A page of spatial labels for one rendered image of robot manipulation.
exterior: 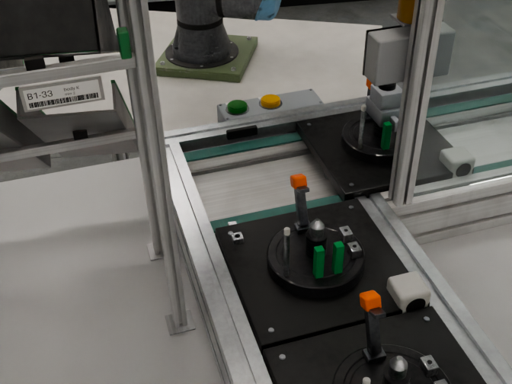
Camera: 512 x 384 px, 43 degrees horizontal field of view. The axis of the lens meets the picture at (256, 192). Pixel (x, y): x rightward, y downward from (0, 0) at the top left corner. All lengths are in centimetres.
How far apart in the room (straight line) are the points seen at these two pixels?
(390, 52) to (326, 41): 90
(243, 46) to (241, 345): 105
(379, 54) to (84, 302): 59
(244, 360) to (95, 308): 31
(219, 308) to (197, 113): 70
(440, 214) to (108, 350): 58
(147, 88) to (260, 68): 96
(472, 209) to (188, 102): 72
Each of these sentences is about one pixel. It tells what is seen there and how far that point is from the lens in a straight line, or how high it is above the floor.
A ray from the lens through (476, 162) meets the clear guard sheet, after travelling 113.
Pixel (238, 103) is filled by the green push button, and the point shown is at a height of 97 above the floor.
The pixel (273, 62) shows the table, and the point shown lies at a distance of 173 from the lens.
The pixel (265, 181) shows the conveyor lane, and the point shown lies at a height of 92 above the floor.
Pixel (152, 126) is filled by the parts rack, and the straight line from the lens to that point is 79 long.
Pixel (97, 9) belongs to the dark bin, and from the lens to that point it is 79.
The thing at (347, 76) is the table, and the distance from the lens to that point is 167.
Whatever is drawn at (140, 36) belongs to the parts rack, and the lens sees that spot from 74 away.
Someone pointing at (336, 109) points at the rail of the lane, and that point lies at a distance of 132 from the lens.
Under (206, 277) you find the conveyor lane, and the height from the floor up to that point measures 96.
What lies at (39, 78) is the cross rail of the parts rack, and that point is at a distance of 75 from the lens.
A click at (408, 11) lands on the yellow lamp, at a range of 94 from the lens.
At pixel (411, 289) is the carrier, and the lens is 91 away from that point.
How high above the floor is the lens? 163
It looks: 38 degrees down
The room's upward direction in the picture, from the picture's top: 1 degrees counter-clockwise
